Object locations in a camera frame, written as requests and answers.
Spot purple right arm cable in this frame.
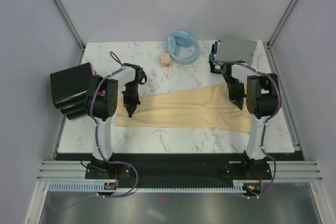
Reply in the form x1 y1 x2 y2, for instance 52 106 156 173
212 60 281 200

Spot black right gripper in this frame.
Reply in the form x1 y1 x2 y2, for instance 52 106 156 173
224 78 246 110

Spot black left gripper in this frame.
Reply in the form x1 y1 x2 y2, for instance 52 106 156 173
121 81 140 118

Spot aluminium frame post left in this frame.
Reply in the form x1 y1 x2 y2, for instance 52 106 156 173
52 0 85 52

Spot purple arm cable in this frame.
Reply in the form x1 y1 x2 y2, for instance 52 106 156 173
212 60 281 200
48 51 140 211

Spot aluminium frame post right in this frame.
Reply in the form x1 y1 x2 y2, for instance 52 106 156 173
266 0 299 50

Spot aluminium frame post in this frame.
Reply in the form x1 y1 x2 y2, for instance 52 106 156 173
52 0 85 52
266 0 299 50

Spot black pink drawer organizer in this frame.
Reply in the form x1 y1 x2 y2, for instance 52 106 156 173
50 62 97 120

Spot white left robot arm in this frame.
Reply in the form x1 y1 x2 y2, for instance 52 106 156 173
84 63 147 178

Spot aluminium frame rail front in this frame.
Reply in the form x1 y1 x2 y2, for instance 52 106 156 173
38 161 322 184

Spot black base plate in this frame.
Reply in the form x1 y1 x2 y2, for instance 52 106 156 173
54 152 307 189

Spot yellow t shirt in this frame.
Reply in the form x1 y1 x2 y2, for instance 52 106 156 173
115 83 251 134

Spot small pink cube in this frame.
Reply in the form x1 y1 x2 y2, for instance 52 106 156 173
159 53 172 68

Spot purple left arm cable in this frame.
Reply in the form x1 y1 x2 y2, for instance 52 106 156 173
48 51 140 211

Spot white slotted cable duct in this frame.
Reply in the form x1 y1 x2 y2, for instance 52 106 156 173
48 181 251 193

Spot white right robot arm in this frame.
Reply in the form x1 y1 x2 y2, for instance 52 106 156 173
220 61 281 179

